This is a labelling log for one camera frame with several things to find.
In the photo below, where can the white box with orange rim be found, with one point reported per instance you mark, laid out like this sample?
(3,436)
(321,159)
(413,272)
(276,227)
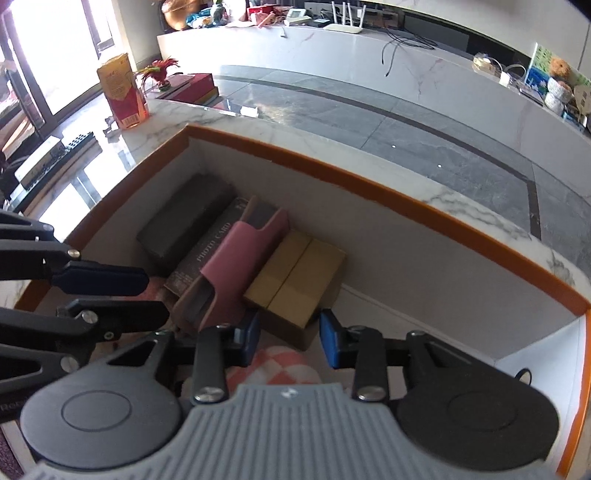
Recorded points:
(392,258)

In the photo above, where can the black screen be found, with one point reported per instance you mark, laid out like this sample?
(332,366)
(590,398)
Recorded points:
(434,30)

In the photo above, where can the pink leather case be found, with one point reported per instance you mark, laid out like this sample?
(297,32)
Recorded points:
(240,258)

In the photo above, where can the yellow red carton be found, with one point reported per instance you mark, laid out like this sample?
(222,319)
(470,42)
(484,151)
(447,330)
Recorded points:
(122,92)

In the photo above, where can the gold vase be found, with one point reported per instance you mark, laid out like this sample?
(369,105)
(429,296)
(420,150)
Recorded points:
(178,14)

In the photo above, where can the dark red box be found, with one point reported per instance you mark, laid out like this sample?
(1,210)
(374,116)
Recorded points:
(191,87)

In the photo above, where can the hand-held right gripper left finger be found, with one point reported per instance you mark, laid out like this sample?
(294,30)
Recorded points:
(253,339)

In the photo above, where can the yellow cardboard box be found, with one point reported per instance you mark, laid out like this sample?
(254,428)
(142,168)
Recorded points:
(314,281)
(279,265)

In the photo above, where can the silver flat box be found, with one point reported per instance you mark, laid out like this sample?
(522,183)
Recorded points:
(39,161)

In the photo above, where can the purple rug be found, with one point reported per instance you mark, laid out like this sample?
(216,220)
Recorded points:
(7,457)

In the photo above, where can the red feather decoration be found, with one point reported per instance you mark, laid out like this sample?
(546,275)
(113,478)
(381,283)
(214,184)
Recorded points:
(159,71)

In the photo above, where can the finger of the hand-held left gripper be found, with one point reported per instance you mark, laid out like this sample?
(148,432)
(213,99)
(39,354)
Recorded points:
(129,314)
(101,279)

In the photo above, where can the green plant in blue vase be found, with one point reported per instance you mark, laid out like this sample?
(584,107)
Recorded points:
(217,11)

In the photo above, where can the black keyboard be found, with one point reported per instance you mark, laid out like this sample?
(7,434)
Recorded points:
(76,143)

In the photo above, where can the colourful picture board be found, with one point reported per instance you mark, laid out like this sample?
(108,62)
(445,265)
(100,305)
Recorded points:
(538,74)

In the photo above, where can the white marble bench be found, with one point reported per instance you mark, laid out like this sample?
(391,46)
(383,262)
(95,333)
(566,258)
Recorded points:
(323,55)

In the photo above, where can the brown plush bear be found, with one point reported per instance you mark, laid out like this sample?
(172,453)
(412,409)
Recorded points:
(559,68)

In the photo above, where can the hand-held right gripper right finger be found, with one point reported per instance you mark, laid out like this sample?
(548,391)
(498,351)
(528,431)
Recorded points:
(330,339)

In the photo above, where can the pink white plush toy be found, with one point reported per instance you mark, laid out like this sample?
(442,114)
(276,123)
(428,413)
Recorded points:
(281,364)

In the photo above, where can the black card box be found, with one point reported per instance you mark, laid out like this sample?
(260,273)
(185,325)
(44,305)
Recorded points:
(203,256)

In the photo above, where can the white router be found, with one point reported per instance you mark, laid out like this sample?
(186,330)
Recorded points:
(344,25)

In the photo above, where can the dark grey box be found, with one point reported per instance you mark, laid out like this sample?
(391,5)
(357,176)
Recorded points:
(184,217)

